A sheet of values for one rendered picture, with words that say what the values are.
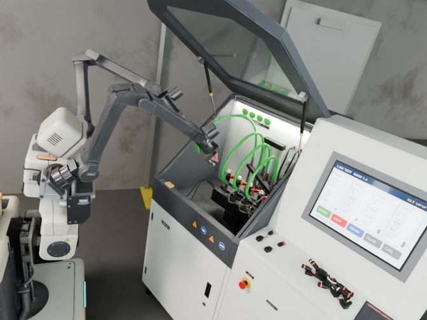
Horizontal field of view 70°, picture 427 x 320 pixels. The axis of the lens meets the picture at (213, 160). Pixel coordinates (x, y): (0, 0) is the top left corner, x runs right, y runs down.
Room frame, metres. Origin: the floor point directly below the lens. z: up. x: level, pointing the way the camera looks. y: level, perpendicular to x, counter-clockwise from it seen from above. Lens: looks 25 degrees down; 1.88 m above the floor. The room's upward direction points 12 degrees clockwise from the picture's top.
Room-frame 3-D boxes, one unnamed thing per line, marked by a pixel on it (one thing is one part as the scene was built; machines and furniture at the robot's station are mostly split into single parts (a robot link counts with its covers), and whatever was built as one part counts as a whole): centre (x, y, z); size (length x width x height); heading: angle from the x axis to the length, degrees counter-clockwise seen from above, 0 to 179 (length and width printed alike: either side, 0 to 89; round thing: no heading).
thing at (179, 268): (1.36, 0.07, 0.44); 0.65 x 0.02 x 0.68; 49
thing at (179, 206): (1.37, 0.05, 0.87); 0.62 x 0.04 x 0.16; 49
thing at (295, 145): (1.59, -0.46, 1.20); 0.13 x 0.03 x 0.31; 49
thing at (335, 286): (0.96, -0.56, 1.01); 0.23 x 0.11 x 0.06; 49
